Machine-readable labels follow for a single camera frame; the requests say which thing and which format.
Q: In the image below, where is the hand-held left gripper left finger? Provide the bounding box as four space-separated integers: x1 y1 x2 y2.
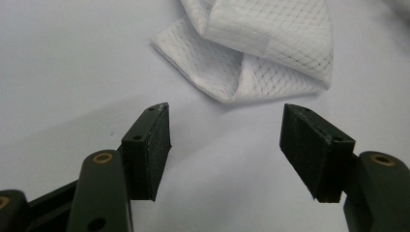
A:
121 101 172 202

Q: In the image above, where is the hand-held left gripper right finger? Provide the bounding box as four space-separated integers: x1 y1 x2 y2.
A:
278 102 356 204

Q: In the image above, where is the white mesh laundry bag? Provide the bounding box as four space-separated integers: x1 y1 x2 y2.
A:
150 0 335 104

